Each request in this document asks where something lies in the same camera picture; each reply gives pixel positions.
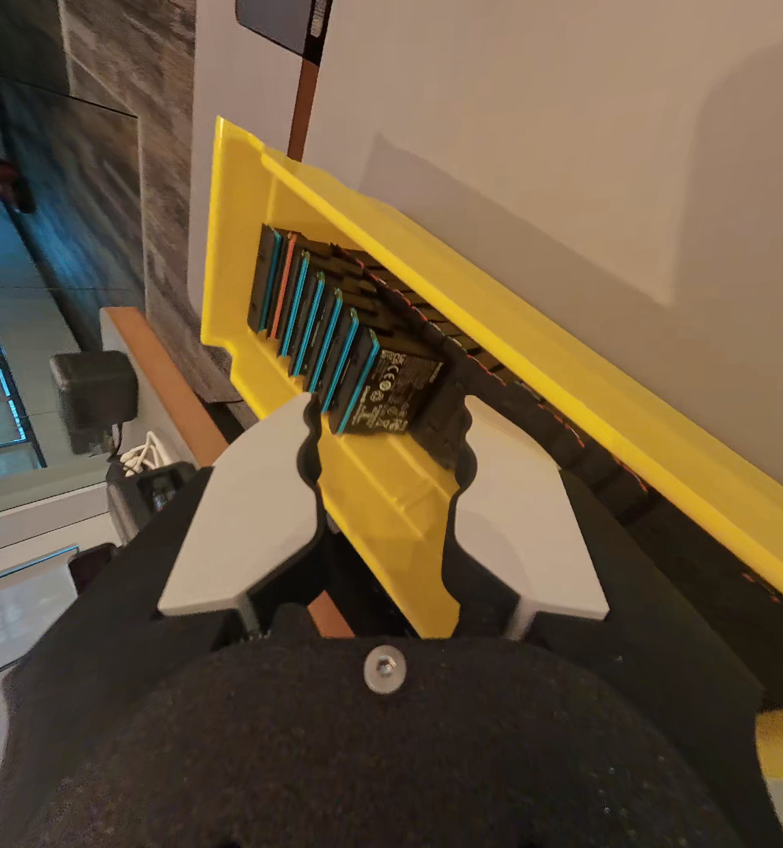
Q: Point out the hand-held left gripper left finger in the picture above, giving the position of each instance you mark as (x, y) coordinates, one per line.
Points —
(246, 530)

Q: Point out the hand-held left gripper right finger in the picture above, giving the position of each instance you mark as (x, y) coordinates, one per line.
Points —
(531, 530)

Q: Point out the blue-edged black battery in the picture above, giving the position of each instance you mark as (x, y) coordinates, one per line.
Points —
(392, 384)

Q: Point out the yellow plastic bin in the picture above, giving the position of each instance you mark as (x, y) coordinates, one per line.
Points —
(233, 239)

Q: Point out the row of black batteries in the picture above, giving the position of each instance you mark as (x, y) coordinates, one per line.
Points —
(299, 298)

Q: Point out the small black cube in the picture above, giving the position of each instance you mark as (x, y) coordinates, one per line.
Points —
(93, 387)

